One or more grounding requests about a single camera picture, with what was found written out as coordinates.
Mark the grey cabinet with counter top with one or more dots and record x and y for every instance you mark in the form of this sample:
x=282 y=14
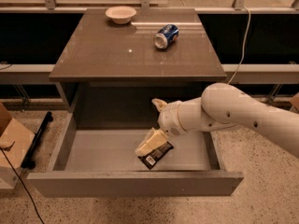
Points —
x=104 y=54

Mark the cardboard box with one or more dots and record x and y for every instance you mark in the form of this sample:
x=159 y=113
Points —
x=15 y=138

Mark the black bar on floor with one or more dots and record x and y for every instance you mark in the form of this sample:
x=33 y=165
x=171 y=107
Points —
x=28 y=161

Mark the grey open top drawer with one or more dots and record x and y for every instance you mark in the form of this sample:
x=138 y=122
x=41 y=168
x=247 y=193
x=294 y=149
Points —
x=95 y=154

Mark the white box on floor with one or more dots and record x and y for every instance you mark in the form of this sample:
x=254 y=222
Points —
x=8 y=177

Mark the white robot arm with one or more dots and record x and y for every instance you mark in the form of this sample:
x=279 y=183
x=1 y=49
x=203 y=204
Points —
x=222 y=106

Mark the blue crushed soda can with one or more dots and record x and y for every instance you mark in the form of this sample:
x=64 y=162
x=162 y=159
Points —
x=166 y=36

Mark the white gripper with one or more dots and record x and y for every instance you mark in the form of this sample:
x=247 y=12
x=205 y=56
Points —
x=168 y=118

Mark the black rxbar chocolate wrapper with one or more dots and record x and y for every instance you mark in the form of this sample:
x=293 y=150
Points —
x=151 y=159

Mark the white paper bowl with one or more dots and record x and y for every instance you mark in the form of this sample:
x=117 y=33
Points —
x=121 y=14

